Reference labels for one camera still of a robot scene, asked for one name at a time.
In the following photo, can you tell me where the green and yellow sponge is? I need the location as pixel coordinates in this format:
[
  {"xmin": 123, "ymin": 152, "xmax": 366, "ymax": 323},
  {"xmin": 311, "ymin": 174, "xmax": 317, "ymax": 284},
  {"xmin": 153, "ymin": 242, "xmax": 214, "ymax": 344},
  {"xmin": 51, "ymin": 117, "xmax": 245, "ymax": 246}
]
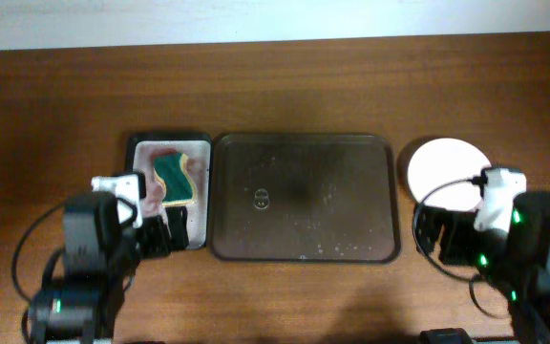
[{"xmin": 154, "ymin": 153, "xmax": 196, "ymax": 207}]

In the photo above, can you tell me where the white plate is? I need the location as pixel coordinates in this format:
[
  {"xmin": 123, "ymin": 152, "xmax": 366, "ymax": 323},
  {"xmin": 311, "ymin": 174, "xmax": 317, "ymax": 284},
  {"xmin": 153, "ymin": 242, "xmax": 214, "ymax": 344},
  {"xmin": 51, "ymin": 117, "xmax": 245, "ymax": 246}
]
[{"xmin": 405, "ymin": 138, "xmax": 491, "ymax": 211}]

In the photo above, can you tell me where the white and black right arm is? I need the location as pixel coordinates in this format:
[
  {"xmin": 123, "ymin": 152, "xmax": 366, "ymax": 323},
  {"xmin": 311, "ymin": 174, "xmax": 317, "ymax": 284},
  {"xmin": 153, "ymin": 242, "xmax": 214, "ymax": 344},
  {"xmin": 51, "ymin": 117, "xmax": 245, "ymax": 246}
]
[{"xmin": 412, "ymin": 191, "xmax": 550, "ymax": 343}]

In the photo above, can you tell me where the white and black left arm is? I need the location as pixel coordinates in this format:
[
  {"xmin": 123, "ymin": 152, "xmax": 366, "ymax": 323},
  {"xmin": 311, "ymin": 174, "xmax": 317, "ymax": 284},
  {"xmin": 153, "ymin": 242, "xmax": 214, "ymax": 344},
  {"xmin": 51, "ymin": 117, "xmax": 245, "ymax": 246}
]
[{"xmin": 22, "ymin": 191, "xmax": 188, "ymax": 343}]

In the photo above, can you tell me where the large brown serving tray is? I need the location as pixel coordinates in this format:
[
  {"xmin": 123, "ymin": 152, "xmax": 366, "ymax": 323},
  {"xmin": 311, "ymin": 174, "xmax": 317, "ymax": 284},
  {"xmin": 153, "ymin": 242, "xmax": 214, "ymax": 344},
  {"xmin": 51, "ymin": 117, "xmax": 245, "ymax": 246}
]
[{"xmin": 207, "ymin": 133, "xmax": 401, "ymax": 265}]

